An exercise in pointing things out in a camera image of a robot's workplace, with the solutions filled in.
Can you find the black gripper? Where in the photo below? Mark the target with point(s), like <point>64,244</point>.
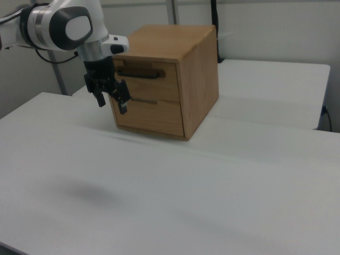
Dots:
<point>99,71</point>

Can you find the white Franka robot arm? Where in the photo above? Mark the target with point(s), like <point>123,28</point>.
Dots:
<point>46,24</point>

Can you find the wooden drawer cabinet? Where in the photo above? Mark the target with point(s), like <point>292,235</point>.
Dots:
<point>199,79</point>

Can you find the black vertical pole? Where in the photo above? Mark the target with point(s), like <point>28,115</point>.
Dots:
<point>215,29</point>

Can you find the grey partition frame post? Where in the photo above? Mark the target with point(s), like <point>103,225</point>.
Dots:
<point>58,74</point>
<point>172,12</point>

